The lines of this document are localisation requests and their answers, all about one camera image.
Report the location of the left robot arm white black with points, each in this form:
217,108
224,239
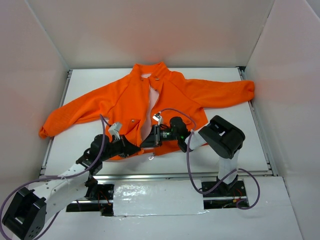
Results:
30,209

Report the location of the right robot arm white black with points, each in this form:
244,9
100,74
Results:
224,138

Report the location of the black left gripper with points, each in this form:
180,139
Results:
121,145

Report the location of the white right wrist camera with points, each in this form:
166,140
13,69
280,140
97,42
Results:
158,118

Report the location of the aluminium table rail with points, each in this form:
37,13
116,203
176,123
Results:
174,176

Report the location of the white cover board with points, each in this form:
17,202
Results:
156,198

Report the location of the orange zip jacket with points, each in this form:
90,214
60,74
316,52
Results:
145,91

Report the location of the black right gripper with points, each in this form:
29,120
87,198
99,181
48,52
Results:
155,135

